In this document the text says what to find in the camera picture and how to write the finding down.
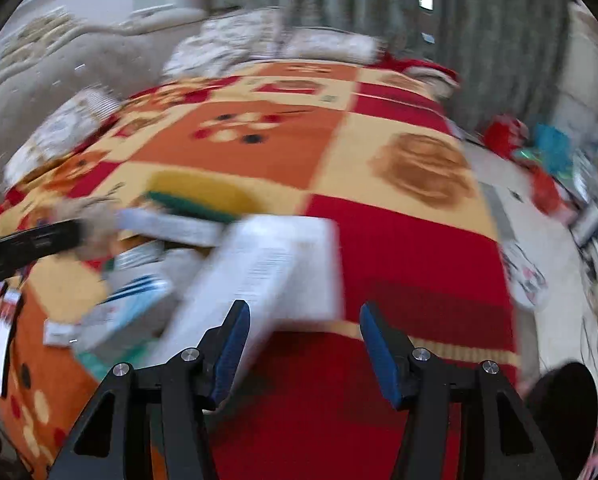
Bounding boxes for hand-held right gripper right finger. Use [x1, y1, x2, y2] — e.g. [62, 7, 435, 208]
[360, 302, 562, 480]

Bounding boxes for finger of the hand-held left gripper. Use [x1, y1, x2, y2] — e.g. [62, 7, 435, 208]
[0, 219, 87, 291]

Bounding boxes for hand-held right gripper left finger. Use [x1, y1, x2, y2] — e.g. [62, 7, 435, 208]
[46, 300, 251, 480]

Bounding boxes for white printed box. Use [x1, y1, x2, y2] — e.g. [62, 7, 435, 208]
[161, 215, 344, 361]

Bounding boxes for white blue striped medicine box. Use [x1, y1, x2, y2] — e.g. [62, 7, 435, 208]
[76, 274, 176, 353]

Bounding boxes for black trash bin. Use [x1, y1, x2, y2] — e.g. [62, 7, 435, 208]
[525, 361, 598, 480]

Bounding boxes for small white box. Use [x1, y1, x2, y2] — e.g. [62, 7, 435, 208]
[43, 320, 82, 348]

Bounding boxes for smartphone with lit screen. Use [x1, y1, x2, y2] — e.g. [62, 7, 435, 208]
[0, 287, 26, 398]

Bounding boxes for red orange printed blanket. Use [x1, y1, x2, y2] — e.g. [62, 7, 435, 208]
[0, 60, 522, 480]

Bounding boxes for striped beige pillow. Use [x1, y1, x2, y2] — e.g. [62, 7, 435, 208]
[5, 89, 120, 182]

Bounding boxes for long white box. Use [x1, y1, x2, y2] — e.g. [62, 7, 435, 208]
[116, 209, 227, 249]

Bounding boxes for yellow green sponge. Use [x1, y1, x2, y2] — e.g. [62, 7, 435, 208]
[146, 170, 260, 225]

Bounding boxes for beige upholstered headboard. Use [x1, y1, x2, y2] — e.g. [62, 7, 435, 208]
[0, 7, 210, 201]

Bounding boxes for red plastic bag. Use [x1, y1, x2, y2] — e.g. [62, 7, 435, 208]
[528, 165, 564, 215]

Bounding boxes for red paper bag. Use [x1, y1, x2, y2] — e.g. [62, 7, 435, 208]
[483, 115, 528, 159]

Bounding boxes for teal paper bag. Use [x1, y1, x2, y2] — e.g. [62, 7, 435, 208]
[533, 124, 573, 172]

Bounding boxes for floral fringed pillow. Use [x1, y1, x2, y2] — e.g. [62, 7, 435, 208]
[163, 9, 286, 80]

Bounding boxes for beige patterned pillow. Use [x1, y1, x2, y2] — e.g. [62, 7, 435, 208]
[283, 29, 380, 65]

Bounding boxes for green patterned curtains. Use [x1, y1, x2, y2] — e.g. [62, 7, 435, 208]
[194, 0, 572, 128]

